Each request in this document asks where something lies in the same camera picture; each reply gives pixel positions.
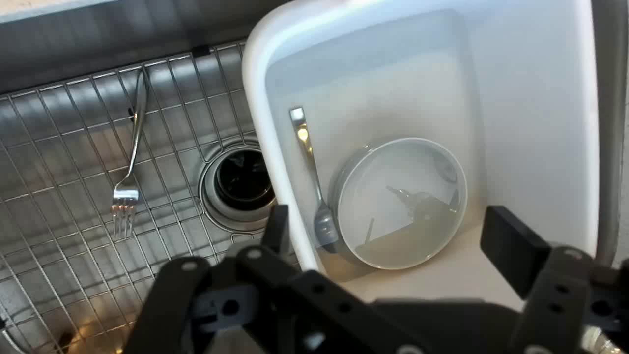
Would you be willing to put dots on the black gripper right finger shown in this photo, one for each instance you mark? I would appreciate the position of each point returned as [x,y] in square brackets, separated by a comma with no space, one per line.
[515,251]

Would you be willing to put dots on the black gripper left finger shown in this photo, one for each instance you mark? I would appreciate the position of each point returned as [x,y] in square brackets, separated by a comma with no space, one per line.
[275,235]

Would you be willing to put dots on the metal spoon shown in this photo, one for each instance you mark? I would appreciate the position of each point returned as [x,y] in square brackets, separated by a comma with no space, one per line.
[323,221]

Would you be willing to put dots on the sink drain opening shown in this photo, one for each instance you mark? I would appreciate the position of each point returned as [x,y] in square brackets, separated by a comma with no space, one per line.
[234,188]

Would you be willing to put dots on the white plastic dish tub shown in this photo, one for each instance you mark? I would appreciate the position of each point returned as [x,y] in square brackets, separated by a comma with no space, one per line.
[507,86]

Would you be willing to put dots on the metal fork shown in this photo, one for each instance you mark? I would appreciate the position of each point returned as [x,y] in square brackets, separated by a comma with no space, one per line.
[126,192]

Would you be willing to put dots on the stainless steel sink basin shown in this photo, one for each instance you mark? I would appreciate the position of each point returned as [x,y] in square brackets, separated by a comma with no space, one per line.
[258,302]

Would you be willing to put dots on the wire sink grid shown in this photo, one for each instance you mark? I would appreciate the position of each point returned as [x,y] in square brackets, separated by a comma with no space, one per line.
[71,272]

